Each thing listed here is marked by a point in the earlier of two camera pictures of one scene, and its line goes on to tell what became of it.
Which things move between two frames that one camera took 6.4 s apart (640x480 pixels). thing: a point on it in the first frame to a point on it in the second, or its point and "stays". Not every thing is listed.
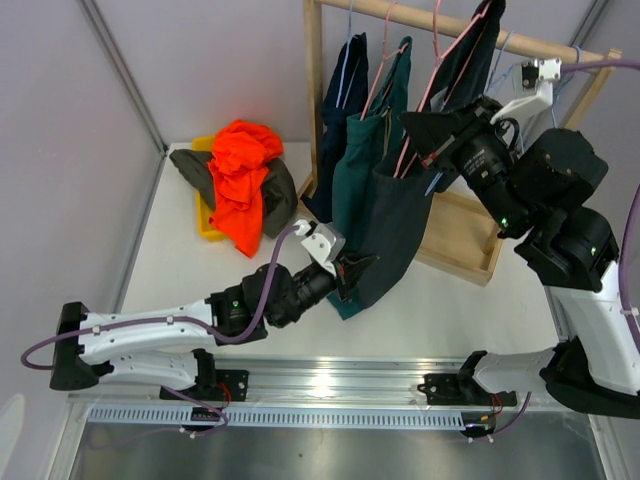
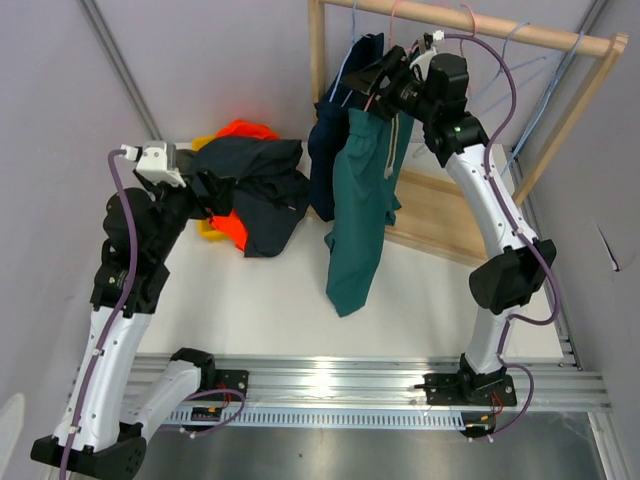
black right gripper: x=432 y=130 to x=396 y=70
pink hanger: x=439 y=57 to x=474 y=28
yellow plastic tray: x=207 y=232 stays
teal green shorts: x=357 y=148 stays
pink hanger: x=383 y=59 to x=391 y=29
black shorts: x=408 y=192 to x=271 y=185
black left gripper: x=347 y=272 to x=218 y=200
